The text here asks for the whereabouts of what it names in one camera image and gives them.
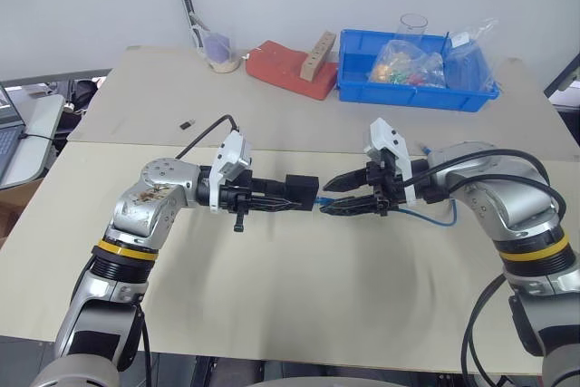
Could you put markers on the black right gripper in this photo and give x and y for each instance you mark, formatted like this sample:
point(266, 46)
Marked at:
point(385, 187)

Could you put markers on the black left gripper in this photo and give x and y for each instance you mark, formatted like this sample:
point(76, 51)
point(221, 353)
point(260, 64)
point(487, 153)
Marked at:
point(238, 199)

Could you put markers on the small black box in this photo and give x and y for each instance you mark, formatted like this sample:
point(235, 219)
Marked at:
point(301, 187)

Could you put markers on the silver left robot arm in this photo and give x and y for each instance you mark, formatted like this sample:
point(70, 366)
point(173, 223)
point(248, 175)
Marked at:
point(149, 206)

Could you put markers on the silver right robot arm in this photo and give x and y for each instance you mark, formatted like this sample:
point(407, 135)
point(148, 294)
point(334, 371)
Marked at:
point(512, 206)

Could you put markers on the blue plastic bin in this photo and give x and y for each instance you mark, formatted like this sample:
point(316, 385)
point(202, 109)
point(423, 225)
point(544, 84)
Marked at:
point(408, 94)

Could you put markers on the small black USB dongle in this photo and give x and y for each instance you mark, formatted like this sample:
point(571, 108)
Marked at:
point(187, 124)

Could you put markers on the red cloth pad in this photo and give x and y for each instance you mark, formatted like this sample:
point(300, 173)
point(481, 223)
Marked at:
point(281, 65)

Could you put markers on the clear bag of colourful items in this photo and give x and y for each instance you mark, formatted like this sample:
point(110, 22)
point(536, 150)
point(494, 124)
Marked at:
point(399, 65)

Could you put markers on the wooden block with holes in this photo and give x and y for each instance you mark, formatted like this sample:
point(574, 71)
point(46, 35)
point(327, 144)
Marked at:
point(315, 58)

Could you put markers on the bowl with purple bag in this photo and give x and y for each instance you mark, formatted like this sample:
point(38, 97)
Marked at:
point(219, 49)

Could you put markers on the clear plastic cup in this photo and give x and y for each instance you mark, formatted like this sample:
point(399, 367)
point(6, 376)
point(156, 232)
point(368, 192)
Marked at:
point(413, 26)

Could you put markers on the clear bag with white label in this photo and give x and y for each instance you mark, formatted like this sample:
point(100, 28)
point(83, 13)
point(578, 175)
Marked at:
point(469, 60)

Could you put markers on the black chair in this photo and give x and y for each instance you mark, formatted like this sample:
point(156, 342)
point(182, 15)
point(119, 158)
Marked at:
point(84, 92)

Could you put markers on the grey side table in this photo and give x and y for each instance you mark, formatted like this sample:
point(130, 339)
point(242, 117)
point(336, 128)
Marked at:
point(41, 133)

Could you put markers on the grey laptop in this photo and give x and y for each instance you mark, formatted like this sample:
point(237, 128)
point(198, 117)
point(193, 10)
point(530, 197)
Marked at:
point(9, 133)

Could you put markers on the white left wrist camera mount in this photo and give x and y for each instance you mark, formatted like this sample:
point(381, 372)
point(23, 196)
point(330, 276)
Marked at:
point(233, 156)

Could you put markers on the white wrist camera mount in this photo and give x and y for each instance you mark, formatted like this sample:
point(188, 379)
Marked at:
point(233, 156)
point(389, 138)

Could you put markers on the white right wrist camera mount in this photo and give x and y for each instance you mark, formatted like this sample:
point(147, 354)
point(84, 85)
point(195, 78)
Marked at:
point(389, 138)

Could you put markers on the black table frame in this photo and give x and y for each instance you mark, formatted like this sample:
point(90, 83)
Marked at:
point(272, 369)

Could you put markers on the dark frame with black edge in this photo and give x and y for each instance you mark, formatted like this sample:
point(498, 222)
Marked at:
point(564, 79)

